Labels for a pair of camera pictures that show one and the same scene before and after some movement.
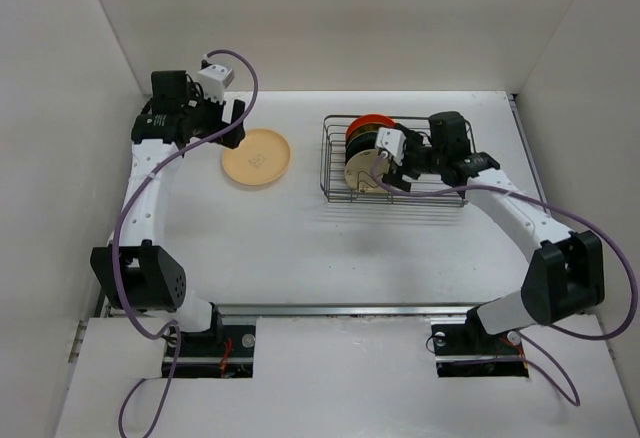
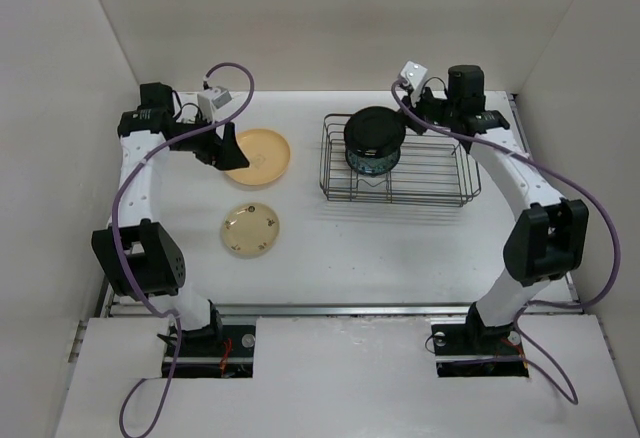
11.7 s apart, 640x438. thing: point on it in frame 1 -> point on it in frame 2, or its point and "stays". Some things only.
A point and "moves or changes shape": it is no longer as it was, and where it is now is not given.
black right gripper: [414, 139] -> [426, 93]
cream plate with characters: [359, 170] -> [250, 229]
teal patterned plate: [358, 136] -> [372, 165]
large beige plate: [263, 157] stays
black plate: [356, 145] moves or changes shape
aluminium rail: [341, 309] stays
